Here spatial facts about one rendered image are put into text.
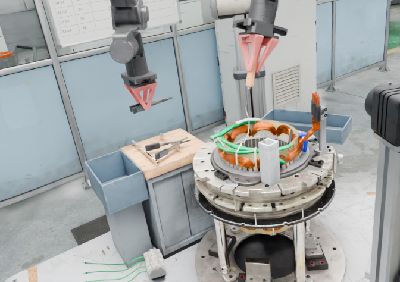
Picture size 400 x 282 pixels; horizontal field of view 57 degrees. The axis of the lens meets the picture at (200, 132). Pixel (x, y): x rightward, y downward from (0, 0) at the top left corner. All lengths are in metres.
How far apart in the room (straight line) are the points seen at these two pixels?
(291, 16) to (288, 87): 0.60
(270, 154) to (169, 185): 0.36
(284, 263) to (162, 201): 0.36
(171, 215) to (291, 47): 2.53
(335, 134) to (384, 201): 0.71
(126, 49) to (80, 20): 2.03
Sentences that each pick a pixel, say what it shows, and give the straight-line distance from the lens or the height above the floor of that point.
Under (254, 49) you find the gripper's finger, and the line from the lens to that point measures 0.79.
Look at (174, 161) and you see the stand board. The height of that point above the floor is 1.06.
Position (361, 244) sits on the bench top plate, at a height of 0.78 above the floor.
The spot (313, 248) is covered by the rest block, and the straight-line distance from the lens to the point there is 1.01.
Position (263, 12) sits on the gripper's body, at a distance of 0.80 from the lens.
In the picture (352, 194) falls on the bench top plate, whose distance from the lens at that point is 1.32.
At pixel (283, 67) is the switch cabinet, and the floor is 0.66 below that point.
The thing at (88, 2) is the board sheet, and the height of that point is 1.40.
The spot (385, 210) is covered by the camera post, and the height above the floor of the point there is 1.29.
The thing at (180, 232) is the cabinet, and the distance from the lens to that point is 1.09.
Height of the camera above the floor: 1.50
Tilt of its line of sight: 23 degrees down
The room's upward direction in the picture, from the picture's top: 8 degrees counter-clockwise
